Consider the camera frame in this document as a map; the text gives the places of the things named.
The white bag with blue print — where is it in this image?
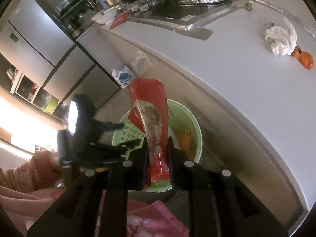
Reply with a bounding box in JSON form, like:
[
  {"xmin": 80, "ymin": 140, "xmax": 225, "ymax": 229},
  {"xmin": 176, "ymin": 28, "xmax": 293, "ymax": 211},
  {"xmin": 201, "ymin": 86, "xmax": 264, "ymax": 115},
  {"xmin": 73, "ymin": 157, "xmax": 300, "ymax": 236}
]
[{"xmin": 112, "ymin": 67, "xmax": 135, "ymax": 89}]

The green box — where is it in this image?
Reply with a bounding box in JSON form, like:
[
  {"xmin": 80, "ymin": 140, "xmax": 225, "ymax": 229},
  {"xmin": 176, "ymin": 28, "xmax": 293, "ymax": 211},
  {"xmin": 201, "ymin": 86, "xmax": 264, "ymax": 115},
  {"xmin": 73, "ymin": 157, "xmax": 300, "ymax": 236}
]
[{"xmin": 44, "ymin": 96, "xmax": 60, "ymax": 114}]

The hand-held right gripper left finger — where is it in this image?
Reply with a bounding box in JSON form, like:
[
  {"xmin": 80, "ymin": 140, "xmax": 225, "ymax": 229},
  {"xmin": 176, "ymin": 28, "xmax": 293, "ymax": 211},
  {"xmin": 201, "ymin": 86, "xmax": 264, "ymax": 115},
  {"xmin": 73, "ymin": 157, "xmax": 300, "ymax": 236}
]
[{"xmin": 27, "ymin": 136, "xmax": 150, "ymax": 237}]

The crumpled white tissue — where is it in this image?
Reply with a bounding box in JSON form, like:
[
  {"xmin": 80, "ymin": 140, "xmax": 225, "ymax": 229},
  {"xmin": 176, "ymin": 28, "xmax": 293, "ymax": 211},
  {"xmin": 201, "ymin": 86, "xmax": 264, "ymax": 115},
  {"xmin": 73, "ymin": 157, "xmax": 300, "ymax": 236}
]
[{"xmin": 265, "ymin": 17, "xmax": 297, "ymax": 56}]

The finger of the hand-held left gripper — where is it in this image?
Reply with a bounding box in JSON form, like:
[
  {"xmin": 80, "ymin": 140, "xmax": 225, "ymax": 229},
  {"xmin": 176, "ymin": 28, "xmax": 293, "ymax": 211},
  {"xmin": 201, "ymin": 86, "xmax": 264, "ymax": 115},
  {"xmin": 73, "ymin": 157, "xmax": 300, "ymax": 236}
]
[
  {"xmin": 73, "ymin": 139, "xmax": 142, "ymax": 166},
  {"xmin": 94, "ymin": 121, "xmax": 125, "ymax": 139}
]

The green plastic trash basket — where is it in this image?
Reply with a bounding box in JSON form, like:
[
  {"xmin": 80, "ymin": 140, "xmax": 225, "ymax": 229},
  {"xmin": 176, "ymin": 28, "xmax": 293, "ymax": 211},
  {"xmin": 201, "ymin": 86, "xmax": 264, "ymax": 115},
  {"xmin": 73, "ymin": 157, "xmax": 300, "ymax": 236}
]
[{"xmin": 112, "ymin": 99, "xmax": 203, "ymax": 193}]

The crumpled clear plastic bag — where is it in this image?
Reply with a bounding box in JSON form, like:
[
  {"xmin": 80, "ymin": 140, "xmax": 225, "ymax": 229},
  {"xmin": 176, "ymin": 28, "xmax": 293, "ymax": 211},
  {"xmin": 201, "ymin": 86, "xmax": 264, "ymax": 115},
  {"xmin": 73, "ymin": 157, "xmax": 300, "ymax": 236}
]
[{"xmin": 131, "ymin": 50, "xmax": 153, "ymax": 73}]

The small red packet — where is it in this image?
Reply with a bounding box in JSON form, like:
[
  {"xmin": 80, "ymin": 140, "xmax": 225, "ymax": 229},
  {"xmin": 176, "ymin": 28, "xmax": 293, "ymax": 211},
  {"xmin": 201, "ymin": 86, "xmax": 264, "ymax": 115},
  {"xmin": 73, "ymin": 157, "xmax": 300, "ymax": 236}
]
[{"xmin": 109, "ymin": 11, "xmax": 131, "ymax": 30}]

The dark display cabinet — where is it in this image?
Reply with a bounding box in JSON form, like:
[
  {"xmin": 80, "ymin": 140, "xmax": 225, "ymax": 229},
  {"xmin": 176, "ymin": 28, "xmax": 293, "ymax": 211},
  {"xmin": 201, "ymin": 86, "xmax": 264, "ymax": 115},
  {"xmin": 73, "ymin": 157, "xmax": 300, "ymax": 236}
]
[{"xmin": 0, "ymin": 54, "xmax": 70, "ymax": 124}]

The orange foam fruit net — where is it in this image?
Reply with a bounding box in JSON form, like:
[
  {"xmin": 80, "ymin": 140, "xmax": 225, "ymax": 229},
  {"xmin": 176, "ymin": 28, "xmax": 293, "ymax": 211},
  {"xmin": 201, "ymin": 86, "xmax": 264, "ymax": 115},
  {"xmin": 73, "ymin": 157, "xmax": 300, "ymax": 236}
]
[{"xmin": 178, "ymin": 132, "xmax": 196, "ymax": 161}]

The red snack package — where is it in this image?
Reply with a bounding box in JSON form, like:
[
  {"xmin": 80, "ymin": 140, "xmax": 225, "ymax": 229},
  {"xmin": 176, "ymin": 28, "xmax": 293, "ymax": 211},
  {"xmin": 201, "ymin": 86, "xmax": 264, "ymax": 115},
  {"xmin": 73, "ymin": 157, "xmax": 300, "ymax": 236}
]
[{"xmin": 130, "ymin": 78, "xmax": 173, "ymax": 189}]

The steel pot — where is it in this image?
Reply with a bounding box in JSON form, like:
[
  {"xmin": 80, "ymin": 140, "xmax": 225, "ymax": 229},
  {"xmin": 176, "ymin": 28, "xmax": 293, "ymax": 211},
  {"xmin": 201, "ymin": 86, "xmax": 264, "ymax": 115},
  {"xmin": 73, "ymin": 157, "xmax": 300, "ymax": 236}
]
[{"xmin": 97, "ymin": 0, "xmax": 124, "ymax": 9}]

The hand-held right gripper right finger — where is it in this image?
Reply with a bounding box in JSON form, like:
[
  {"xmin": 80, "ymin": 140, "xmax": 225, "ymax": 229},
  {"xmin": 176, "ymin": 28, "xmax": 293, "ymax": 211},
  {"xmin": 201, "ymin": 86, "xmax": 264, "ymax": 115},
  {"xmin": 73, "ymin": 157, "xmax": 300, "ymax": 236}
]
[{"xmin": 166, "ymin": 136, "xmax": 289, "ymax": 237}]

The white bowl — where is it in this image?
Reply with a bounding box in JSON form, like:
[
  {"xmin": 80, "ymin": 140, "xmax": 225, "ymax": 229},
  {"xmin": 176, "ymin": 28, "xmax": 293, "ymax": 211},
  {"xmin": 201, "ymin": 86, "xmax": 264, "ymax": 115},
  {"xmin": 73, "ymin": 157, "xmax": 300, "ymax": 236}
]
[{"xmin": 91, "ymin": 6, "xmax": 118, "ymax": 24}]

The silver foil tape strip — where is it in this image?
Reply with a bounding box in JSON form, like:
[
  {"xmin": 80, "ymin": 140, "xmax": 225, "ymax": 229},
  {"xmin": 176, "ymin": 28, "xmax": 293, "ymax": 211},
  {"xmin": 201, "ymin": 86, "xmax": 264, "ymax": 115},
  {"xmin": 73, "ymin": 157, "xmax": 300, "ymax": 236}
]
[{"xmin": 128, "ymin": 17, "xmax": 213, "ymax": 40}]

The orange peel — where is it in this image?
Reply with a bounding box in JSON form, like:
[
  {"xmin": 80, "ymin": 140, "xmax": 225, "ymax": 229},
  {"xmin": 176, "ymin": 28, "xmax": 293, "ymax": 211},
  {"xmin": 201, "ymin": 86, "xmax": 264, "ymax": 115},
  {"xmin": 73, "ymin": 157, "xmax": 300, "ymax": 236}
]
[{"xmin": 291, "ymin": 45, "xmax": 314, "ymax": 70}]

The silver refrigerator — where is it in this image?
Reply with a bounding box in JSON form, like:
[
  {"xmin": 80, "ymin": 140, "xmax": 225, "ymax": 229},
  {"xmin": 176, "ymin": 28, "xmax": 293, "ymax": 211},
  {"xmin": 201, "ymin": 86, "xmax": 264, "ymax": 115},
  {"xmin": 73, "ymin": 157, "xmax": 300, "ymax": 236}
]
[{"xmin": 0, "ymin": 0, "xmax": 77, "ymax": 89}]

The pink patterned clothing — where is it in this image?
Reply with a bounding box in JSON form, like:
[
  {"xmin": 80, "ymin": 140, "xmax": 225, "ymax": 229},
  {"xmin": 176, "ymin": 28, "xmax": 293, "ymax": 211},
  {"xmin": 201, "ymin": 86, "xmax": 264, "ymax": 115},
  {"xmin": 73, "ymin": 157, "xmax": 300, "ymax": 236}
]
[{"xmin": 0, "ymin": 185, "xmax": 189, "ymax": 237}]

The person's left hand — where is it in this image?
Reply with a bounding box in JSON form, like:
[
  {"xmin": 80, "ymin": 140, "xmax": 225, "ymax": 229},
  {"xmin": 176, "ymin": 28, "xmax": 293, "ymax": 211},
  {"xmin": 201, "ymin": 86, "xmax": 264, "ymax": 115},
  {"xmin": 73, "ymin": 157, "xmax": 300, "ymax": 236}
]
[{"xmin": 32, "ymin": 150, "xmax": 65, "ymax": 192}]

